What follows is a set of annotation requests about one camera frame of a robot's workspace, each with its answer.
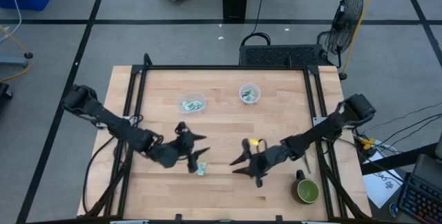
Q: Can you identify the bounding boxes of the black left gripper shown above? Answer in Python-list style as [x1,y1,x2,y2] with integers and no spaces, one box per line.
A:
[175,122,211,174]

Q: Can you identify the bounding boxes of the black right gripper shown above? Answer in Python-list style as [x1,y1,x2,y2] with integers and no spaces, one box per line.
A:
[229,138,277,188]

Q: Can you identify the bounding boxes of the oval clear plastic container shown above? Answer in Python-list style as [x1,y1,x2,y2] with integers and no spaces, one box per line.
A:
[175,92,207,115]

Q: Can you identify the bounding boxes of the green ceramic mug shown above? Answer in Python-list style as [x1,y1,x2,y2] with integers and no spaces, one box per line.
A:
[291,169,321,205]

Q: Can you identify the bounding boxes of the round clear plastic container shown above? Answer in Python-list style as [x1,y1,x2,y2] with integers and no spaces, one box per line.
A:
[238,82,262,106]

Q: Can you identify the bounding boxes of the black perforated computer case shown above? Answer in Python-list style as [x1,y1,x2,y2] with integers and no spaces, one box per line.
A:
[238,44,326,67]

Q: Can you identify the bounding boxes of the white printed paper sheet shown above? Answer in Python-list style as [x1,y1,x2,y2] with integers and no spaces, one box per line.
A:
[362,150,404,209]

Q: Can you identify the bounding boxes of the black metal beam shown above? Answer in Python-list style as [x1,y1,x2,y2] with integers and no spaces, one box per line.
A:
[360,142,439,176]

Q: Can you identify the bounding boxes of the backlit black keyboard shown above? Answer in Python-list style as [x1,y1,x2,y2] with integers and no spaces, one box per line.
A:
[396,172,442,224]

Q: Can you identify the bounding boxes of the dark grey monitor base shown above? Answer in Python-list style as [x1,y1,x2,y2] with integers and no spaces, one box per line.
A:
[412,137,442,187]

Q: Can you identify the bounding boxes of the grey bar with black caster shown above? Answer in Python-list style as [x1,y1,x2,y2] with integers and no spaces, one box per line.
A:
[0,52,35,68]

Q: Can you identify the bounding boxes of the black aluminium table frame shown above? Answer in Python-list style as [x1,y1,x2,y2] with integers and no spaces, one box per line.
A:
[77,53,372,224]

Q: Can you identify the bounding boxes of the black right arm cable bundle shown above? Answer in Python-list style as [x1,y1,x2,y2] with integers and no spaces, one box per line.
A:
[311,137,367,220]

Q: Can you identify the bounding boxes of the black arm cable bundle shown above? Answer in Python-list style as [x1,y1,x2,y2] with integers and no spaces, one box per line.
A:
[81,134,136,217]
[311,137,367,220]

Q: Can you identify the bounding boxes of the black left arm cable bundle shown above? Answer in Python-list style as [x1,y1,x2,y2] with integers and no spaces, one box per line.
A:
[81,134,136,217]

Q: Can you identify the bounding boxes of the yellow cable connector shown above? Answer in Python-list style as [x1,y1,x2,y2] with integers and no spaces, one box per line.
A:
[358,138,376,151]

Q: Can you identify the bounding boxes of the black looped power cable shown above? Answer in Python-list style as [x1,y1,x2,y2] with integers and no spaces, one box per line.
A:
[240,0,272,48]

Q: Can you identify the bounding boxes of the black wire floor fan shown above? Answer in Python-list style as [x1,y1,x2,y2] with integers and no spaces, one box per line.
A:
[316,0,365,69]

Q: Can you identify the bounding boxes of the black floor cables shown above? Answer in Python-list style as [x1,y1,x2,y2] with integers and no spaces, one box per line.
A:
[358,102,442,149]

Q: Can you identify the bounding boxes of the yellow cord with black foot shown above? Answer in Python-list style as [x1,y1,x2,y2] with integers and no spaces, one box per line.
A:
[338,0,381,81]

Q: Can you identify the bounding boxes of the orange floor cable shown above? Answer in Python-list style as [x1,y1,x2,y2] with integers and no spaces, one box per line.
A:
[0,25,32,83]

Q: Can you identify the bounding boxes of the white thin cable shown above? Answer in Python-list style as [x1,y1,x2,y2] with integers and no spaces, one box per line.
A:
[0,0,23,44]

